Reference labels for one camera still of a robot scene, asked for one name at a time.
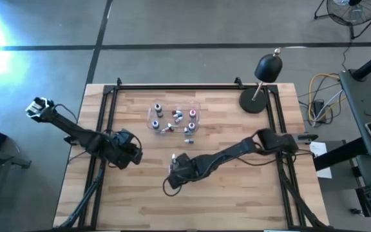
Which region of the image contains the clear plastic bin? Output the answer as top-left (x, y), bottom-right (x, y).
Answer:
top-left (146, 100), bottom-right (202, 135)

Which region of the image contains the black power strip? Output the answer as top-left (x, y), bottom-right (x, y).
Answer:
top-left (312, 99), bottom-right (327, 123)

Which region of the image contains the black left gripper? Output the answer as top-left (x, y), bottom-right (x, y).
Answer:
top-left (109, 128), bottom-right (144, 170)

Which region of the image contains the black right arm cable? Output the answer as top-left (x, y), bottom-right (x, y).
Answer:
top-left (162, 176), bottom-right (184, 197)

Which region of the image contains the white paper sheet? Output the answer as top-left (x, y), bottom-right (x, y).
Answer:
top-left (309, 140), bottom-right (333, 180)

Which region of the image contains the grey side desk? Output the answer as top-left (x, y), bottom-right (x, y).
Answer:
top-left (338, 44), bottom-right (371, 159)

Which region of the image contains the black aluminium table frame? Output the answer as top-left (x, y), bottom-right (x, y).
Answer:
top-left (58, 77), bottom-right (328, 230)

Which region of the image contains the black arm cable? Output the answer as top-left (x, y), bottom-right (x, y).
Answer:
top-left (162, 176), bottom-right (184, 197)
top-left (53, 103), bottom-right (79, 125)

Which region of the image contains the black desk lamp brass pole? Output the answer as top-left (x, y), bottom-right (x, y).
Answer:
top-left (238, 47), bottom-right (283, 114)

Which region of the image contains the black floor fan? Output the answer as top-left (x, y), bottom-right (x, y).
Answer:
top-left (313, 0), bottom-right (371, 41)

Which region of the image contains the yellow cable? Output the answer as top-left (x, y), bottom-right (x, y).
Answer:
top-left (307, 73), bottom-right (347, 123)

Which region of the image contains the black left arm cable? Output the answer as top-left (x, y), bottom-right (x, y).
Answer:
top-left (53, 103), bottom-right (79, 125)

